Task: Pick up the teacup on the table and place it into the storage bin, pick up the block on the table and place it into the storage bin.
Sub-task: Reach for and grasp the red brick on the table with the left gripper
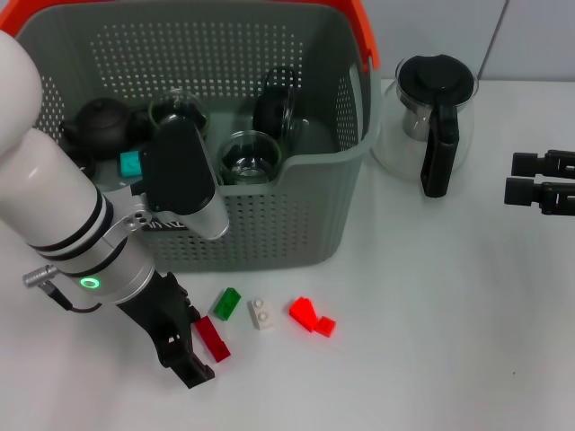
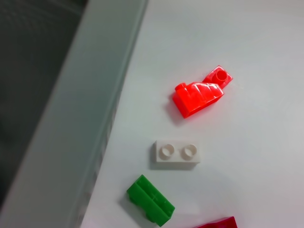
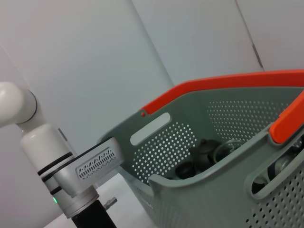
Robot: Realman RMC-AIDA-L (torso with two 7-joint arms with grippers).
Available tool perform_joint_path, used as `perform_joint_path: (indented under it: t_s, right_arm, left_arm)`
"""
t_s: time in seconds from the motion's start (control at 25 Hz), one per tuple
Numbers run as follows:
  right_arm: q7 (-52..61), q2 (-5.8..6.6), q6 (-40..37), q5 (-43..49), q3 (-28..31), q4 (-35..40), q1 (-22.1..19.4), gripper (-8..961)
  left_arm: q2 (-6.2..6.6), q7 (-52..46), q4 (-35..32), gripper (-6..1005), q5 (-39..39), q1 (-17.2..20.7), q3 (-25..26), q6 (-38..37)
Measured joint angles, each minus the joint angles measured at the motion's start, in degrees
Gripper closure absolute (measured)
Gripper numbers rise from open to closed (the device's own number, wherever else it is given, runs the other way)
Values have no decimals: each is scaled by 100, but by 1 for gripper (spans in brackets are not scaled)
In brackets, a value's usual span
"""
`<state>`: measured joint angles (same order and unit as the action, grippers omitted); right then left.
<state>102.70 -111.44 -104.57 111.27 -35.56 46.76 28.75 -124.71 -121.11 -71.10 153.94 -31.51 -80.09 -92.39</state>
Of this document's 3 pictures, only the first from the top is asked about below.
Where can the dark clay small teacup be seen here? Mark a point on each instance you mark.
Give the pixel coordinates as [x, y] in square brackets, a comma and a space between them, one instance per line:
[87, 167]

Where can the white two-stud brick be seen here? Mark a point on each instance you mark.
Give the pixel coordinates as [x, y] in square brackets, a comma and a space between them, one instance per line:
[262, 315]

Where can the dark red long brick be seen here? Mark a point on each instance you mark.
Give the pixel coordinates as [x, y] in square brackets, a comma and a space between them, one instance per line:
[213, 341]

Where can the small red brick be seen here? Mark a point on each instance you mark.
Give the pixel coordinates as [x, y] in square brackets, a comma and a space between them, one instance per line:
[325, 327]

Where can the red sloped brick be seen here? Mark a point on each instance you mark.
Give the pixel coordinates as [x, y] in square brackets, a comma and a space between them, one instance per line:
[305, 312]

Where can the glass teacup with black holder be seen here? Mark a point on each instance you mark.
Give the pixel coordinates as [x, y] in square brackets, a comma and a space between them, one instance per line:
[249, 157]
[274, 112]
[173, 108]

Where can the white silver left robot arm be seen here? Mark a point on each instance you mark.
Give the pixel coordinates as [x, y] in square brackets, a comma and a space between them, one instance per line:
[54, 193]

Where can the grey perforated storage bin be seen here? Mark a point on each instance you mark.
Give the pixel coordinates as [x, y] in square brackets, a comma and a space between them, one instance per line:
[292, 224]

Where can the glass pot with black lid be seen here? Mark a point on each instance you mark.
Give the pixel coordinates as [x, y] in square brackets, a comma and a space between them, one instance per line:
[442, 130]

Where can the left wrist camera housing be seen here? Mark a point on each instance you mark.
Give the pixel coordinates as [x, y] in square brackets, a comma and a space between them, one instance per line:
[179, 170]

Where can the green brick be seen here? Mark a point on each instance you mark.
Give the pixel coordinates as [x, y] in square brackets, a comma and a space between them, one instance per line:
[227, 304]

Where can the teal square plate brick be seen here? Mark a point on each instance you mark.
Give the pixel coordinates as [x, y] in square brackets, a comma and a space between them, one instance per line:
[130, 164]

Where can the dark clay teapot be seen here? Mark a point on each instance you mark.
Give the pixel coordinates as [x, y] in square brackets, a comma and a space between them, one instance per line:
[101, 128]

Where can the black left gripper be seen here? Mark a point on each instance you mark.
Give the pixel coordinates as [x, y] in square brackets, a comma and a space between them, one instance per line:
[161, 314]

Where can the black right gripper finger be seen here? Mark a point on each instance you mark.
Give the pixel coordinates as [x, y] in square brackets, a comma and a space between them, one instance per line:
[548, 195]
[548, 164]

